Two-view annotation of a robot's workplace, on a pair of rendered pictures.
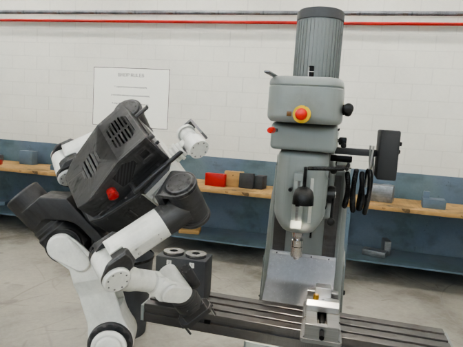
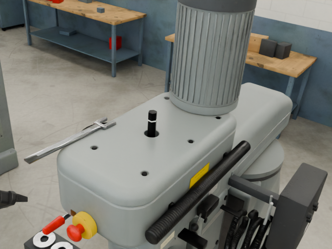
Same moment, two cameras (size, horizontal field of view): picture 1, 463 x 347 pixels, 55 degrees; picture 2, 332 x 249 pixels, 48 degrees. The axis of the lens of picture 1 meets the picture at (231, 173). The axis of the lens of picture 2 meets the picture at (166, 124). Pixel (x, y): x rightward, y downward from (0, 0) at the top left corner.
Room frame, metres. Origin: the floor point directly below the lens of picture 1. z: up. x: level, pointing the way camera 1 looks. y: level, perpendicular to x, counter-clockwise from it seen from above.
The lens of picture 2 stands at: (1.03, -0.57, 2.37)
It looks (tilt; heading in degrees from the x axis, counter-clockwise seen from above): 30 degrees down; 19
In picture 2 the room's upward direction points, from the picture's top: 5 degrees clockwise
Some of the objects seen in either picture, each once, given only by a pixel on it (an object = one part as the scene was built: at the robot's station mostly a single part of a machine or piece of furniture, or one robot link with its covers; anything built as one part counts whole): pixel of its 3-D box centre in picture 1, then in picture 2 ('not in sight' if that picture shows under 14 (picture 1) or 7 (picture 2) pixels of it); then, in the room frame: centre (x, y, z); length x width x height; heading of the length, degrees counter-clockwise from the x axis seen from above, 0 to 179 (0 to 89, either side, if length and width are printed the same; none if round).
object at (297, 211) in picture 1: (297, 200); not in sight; (1.64, -0.25, 1.45); 0.04 x 0.04 x 0.21; 76
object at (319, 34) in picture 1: (317, 49); (210, 47); (1.99, -0.34, 2.05); 0.20 x 0.20 x 0.32
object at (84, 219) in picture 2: (302, 114); (84, 225); (1.53, -0.23, 1.76); 0.06 x 0.02 x 0.06; 76
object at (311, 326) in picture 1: (322, 310); not in sight; (1.69, -0.39, 1.00); 0.35 x 0.15 x 0.11; 169
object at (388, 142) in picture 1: (387, 153); (298, 210); (1.96, -0.68, 1.62); 0.20 x 0.09 x 0.21; 166
